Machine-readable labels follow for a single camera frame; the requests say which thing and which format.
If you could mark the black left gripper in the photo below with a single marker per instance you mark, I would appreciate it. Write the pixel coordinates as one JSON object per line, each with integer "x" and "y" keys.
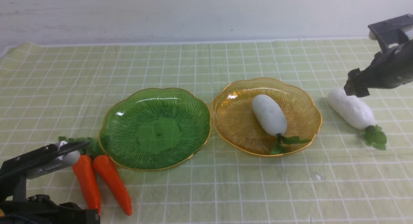
{"x": 40, "y": 209}

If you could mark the amber ribbed plastic plate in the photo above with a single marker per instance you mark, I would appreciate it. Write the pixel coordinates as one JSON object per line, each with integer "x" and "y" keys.
{"x": 234, "y": 120}

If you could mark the orange toy carrot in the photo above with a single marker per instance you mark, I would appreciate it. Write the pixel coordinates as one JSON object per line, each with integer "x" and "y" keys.
{"x": 85, "y": 175}
{"x": 107, "y": 170}

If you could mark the green ribbed plastic plate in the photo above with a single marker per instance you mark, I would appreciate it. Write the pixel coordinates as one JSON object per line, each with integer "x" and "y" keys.
{"x": 155, "y": 129}

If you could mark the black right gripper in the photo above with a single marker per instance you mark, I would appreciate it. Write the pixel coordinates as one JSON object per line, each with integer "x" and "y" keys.
{"x": 387, "y": 71}

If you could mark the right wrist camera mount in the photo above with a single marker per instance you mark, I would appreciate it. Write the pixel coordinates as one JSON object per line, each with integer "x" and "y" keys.
{"x": 391, "y": 32}

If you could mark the green checked tablecloth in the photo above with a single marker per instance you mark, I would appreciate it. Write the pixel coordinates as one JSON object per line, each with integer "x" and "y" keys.
{"x": 47, "y": 92}

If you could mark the white toy radish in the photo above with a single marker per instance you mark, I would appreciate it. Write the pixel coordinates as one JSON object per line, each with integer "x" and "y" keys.
{"x": 360, "y": 116}
{"x": 273, "y": 121}

